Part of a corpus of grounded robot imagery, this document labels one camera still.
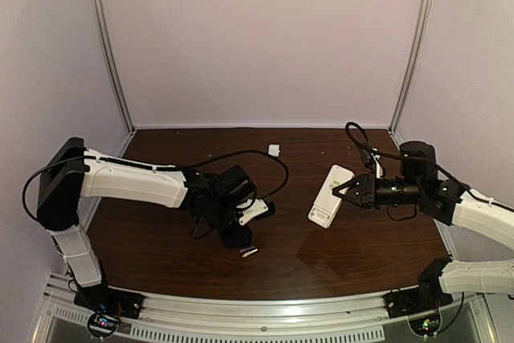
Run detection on left aluminium frame post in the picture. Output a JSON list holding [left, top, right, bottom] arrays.
[[92, 0, 136, 134]]

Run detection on left black camera cable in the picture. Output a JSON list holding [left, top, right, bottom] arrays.
[[22, 151, 290, 219]]

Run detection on front aluminium rail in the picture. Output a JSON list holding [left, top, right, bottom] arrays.
[[39, 270, 495, 342]]

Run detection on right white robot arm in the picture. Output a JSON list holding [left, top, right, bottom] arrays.
[[332, 141, 513, 302]]

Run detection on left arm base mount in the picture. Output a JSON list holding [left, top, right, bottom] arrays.
[[69, 262, 144, 341]]

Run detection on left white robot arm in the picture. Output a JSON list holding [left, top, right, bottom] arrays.
[[31, 137, 268, 288]]

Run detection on aluminium frame post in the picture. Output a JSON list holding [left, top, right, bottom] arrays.
[[92, 0, 136, 134], [389, 0, 434, 137]]

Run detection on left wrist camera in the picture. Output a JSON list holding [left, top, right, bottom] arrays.
[[236, 198, 276, 226]]

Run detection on white battery cover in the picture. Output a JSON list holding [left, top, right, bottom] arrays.
[[267, 144, 280, 157]]

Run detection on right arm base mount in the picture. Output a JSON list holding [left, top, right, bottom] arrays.
[[383, 258, 453, 338]]

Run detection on purple AAA battery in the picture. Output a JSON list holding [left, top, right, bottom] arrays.
[[239, 246, 257, 254]]

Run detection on gold black AAA battery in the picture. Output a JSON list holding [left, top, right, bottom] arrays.
[[241, 249, 259, 258]]

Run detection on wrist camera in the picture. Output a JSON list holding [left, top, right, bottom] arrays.
[[236, 198, 276, 226], [359, 148, 386, 178]]

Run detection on right aluminium frame post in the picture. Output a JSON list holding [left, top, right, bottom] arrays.
[[389, 0, 434, 137]]

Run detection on black camera cable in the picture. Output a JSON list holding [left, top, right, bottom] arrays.
[[22, 151, 290, 219], [345, 120, 514, 211]]

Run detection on right black camera cable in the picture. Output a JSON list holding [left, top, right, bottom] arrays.
[[345, 120, 514, 211]]

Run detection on white remote control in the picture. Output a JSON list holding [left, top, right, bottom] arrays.
[[308, 164, 354, 229]]

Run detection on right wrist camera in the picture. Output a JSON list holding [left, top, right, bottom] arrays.
[[359, 148, 386, 178]]

